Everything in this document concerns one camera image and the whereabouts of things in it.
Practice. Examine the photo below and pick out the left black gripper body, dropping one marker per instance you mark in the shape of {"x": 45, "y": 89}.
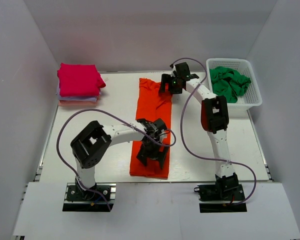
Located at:
{"x": 151, "y": 147}

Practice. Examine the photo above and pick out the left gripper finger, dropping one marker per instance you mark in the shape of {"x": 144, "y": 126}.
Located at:
{"x": 143, "y": 155}
{"x": 161, "y": 167}

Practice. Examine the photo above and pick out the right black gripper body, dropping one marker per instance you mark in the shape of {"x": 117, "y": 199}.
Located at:
{"x": 176, "y": 89}

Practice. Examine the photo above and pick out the orange t-shirt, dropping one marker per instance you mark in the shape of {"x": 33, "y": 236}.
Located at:
{"x": 151, "y": 105}

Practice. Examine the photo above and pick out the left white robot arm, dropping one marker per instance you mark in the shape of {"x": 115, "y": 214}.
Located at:
{"x": 90, "y": 145}

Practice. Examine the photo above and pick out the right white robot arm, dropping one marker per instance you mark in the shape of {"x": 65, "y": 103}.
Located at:
{"x": 214, "y": 118}

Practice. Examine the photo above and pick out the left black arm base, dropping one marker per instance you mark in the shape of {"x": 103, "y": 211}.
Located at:
{"x": 78, "y": 200}

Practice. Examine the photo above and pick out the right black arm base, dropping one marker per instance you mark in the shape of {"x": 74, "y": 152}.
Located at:
{"x": 212, "y": 201}

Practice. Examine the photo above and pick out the green t-shirt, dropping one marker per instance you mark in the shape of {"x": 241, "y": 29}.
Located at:
{"x": 229, "y": 83}

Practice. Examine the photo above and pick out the white plastic basket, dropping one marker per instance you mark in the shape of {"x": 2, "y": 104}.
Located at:
{"x": 252, "y": 98}

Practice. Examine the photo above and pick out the folded magenta t-shirt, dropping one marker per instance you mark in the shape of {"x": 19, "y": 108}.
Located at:
{"x": 79, "y": 80}

